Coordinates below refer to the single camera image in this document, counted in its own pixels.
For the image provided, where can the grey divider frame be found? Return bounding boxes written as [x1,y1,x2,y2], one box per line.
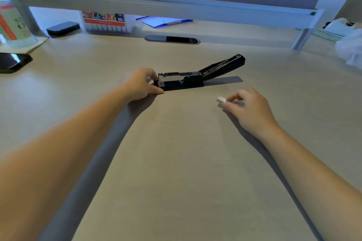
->
[0,0,325,51]

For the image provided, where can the light green mat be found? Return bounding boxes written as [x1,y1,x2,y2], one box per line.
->
[312,27,344,42]

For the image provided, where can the blue clipboard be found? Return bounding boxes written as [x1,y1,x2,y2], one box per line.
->
[135,16,193,28]

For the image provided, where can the black smartphone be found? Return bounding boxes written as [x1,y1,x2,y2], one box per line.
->
[0,53,33,74]

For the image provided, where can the black rectangular case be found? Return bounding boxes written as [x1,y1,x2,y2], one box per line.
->
[46,22,81,37]

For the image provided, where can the clear bottle with orange label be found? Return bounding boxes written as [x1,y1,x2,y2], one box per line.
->
[0,0,39,49]

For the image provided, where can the beige paper sheet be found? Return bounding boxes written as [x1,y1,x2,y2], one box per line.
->
[0,36,50,57]

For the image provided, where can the person's right forearm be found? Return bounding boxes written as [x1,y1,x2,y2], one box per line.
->
[259,122,362,241]

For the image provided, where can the person's left forearm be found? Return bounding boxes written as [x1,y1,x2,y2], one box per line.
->
[0,80,131,241]

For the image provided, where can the box of coloured markers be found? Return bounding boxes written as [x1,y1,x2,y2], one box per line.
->
[81,10,133,34]

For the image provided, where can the white desk device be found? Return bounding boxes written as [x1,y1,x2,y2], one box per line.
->
[322,18,357,37]

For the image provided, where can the person's right hand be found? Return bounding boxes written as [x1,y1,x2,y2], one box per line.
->
[222,88,279,137]

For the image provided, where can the black oval cable grommet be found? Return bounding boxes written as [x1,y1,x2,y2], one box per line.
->
[144,35,201,45]

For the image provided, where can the white plastic bag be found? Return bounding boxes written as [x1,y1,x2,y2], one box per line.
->
[335,28,362,69]

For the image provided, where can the black stapler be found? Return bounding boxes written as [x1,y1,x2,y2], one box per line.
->
[153,54,245,92]

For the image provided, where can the person's left hand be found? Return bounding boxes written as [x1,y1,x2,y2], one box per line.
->
[120,68,165,103]

